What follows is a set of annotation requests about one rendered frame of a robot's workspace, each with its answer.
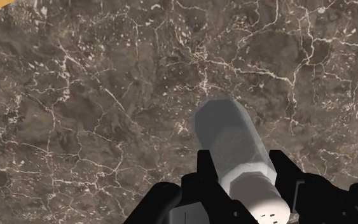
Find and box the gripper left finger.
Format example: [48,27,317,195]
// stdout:
[123,149,259,224]

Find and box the grey pepper shaker white cap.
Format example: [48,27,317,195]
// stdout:
[194,94,291,224]

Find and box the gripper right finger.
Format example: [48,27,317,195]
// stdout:
[268,150,358,224]

